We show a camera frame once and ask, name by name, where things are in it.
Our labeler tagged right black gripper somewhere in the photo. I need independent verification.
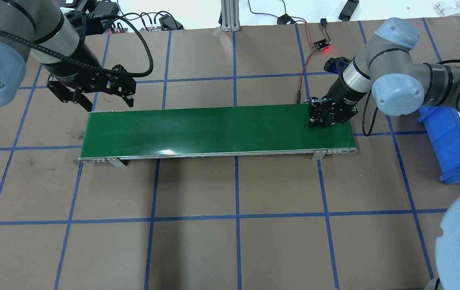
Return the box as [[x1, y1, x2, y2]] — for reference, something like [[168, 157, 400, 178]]
[[308, 77, 360, 128]]

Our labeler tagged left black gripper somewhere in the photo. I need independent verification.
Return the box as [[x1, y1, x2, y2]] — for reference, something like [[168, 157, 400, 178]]
[[47, 56, 136, 112]]

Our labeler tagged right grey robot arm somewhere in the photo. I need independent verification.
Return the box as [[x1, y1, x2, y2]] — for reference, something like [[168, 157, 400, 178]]
[[308, 18, 460, 128]]

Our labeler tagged green conveyor belt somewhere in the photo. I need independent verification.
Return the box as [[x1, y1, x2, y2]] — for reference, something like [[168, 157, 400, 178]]
[[78, 104, 358, 167]]

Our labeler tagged small sensor circuit board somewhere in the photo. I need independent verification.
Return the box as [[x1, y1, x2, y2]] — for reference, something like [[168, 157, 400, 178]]
[[313, 38, 332, 52]]

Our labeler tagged blue plastic bin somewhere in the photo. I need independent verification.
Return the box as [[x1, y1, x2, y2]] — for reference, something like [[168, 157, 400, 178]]
[[418, 107, 460, 184]]

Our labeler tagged black braided cable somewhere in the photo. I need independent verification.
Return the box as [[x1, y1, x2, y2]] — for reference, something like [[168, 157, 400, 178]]
[[0, 16, 154, 78]]

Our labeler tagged aluminium frame post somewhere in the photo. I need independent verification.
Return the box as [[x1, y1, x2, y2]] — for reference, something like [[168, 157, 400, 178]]
[[220, 0, 241, 32]]

